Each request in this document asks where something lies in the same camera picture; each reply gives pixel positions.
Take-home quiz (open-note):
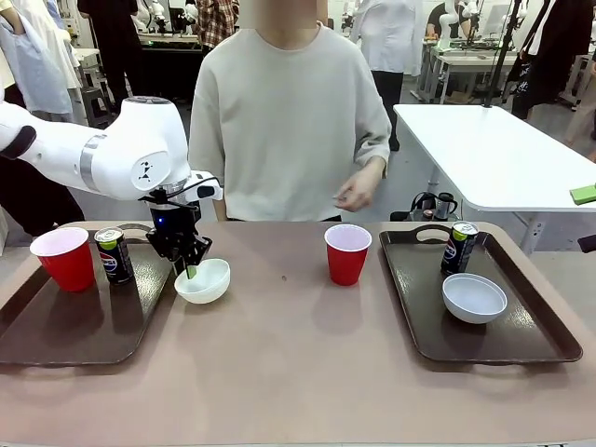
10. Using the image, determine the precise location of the bystander in light blue shirt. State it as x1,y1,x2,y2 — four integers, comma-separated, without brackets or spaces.
0,0,88,237

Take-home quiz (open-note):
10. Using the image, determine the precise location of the white bowl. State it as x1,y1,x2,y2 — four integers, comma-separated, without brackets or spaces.
441,273,508,325
174,258,232,305

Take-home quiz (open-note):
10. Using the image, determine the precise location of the grey step stool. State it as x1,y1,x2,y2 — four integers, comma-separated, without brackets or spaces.
81,86,115,127

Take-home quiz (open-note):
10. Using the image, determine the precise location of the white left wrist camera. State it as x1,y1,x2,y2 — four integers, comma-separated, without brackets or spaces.
188,170,224,202

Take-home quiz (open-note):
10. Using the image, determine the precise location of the red plastic cup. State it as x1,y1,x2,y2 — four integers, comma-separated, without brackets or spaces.
29,227,97,293
323,223,373,287

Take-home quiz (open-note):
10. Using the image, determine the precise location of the black tripod stand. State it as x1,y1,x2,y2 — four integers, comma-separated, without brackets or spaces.
483,0,525,107

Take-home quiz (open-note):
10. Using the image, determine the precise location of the brown serving tray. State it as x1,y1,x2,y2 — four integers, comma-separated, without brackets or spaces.
0,223,181,367
378,224,585,364

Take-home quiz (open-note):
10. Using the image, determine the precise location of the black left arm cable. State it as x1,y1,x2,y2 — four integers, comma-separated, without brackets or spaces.
139,174,220,210

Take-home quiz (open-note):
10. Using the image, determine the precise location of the green box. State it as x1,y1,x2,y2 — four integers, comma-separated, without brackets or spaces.
570,183,596,205

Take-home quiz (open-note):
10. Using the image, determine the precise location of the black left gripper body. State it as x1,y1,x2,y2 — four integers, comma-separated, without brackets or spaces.
146,204,209,260

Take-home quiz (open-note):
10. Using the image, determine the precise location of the black background workbench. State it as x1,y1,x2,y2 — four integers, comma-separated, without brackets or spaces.
137,30,206,103

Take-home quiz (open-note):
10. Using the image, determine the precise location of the bystander in plaid shirt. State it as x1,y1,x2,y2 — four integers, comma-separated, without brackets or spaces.
193,0,241,50

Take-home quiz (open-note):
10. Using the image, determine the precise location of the bystander in black clothes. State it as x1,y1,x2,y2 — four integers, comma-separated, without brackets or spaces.
77,0,150,117

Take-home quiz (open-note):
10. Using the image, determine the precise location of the white background workbench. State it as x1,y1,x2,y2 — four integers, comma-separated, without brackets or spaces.
418,36,521,104

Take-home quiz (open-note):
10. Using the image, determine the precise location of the white folding table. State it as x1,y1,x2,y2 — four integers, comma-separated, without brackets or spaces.
393,102,596,255

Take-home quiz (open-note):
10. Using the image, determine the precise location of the black electric kettle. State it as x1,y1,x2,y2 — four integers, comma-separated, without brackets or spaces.
435,191,461,221

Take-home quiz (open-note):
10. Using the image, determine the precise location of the black Pepsi can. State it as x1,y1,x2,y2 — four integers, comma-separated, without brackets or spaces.
93,226,136,286
440,221,481,276

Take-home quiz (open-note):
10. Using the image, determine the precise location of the bystander in white shirt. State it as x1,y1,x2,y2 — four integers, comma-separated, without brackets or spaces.
349,0,425,153

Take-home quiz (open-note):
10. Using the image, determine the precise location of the person's left hand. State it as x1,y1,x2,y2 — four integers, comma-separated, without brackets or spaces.
332,160,387,211

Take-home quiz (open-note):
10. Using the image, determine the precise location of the person in beige t-shirt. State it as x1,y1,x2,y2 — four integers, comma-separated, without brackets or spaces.
188,0,392,223

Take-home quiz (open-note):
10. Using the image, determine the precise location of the bystander in black printed shirt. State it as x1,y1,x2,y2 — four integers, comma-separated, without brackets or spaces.
506,0,596,120

